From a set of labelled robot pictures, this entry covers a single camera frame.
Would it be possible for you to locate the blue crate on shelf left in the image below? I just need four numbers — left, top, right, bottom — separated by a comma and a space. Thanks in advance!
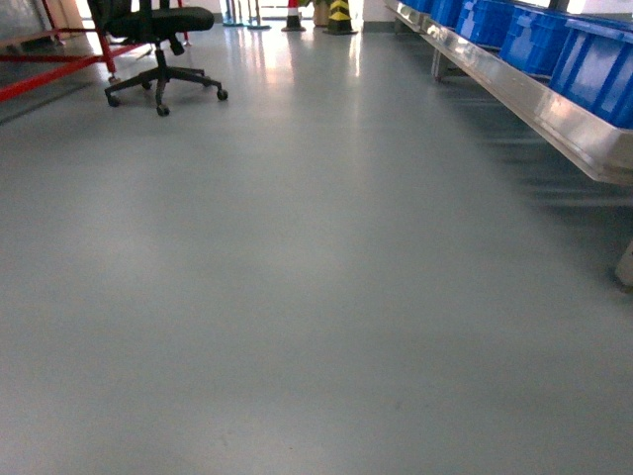
498, 5, 569, 76

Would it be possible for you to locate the blue crate on shelf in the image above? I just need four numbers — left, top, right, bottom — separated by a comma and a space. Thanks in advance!
549, 18, 632, 130
498, 5, 569, 76

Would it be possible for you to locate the red metal table frame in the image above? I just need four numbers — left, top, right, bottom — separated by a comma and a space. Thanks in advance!
1, 1, 160, 101

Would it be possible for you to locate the distant red white cone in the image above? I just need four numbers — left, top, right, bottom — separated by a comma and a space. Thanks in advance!
282, 0, 306, 33

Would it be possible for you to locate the black office chair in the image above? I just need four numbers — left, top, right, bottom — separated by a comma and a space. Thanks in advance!
88, 0, 228, 117

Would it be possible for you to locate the blue crate on shelf right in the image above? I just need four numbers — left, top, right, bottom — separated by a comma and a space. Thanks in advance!
549, 18, 632, 130

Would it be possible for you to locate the yellow black striped bollard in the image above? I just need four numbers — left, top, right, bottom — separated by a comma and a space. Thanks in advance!
324, 0, 357, 36

